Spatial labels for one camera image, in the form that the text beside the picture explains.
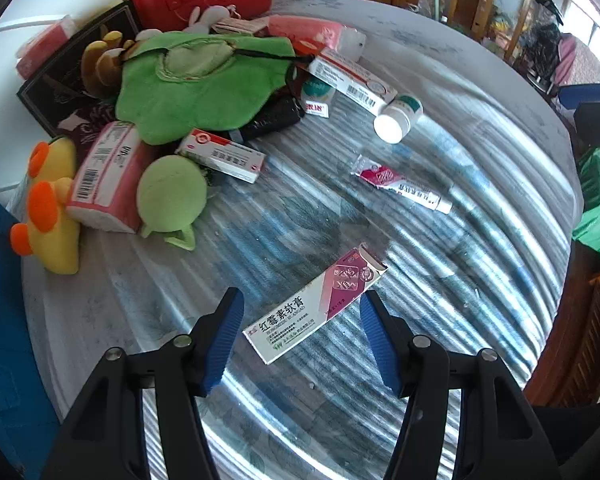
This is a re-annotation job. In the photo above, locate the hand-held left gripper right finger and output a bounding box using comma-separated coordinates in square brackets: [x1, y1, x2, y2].
[360, 290, 563, 480]

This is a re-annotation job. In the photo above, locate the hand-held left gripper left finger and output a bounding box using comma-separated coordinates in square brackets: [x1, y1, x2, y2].
[40, 287, 245, 480]

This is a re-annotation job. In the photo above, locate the magenta white ointment box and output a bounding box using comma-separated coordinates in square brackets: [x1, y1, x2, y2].
[242, 243, 388, 366]

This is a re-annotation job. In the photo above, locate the red white ointment box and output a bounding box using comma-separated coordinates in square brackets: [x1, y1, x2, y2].
[174, 129, 266, 184]

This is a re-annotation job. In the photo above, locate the large pink barcode tissue pack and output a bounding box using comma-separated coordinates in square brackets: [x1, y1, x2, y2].
[64, 120, 158, 234]

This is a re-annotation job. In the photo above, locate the blue plastic crate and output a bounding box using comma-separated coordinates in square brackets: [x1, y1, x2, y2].
[0, 147, 63, 471]

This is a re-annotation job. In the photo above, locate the magenta white ointment tube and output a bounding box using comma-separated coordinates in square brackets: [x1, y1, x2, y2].
[351, 153, 454, 215]

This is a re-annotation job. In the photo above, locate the yellow duck plush toy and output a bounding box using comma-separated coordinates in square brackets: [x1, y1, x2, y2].
[9, 136, 82, 276]

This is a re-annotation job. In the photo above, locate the white pill bottle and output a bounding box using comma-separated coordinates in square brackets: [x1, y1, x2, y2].
[373, 94, 424, 144]

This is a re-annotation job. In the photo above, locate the black garbage bag roll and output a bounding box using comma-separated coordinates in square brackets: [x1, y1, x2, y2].
[230, 95, 306, 142]

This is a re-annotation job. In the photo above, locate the green plush cloth toy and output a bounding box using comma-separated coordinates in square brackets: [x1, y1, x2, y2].
[116, 30, 297, 145]

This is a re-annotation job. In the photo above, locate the green white medicine box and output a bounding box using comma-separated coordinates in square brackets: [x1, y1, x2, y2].
[301, 76, 337, 119]

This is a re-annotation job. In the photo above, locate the maroon patterned cloth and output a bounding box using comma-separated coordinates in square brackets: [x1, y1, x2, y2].
[55, 97, 121, 143]

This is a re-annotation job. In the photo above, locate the brown plush toy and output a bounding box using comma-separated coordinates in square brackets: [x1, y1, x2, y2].
[80, 30, 141, 98]

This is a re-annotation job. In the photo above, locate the black gift box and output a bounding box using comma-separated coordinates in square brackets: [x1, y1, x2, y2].
[17, 0, 143, 136]

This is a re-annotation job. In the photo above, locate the white rabbit plush toy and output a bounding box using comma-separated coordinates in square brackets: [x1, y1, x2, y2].
[182, 5, 238, 36]

